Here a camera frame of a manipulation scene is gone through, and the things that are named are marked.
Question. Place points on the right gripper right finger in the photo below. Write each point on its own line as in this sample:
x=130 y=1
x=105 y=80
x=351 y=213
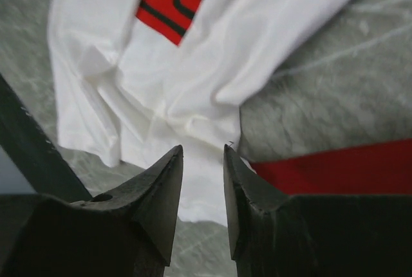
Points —
x=274 y=234

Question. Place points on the folded red t-shirt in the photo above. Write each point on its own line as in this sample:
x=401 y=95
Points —
x=377 y=169

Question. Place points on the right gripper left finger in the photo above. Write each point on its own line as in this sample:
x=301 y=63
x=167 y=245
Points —
x=126 y=231

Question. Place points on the white Coca-Cola t-shirt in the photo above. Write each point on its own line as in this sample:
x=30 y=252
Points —
x=133 y=78

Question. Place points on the black mounting base bar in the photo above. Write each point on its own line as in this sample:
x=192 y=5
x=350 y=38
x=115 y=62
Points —
x=33 y=152

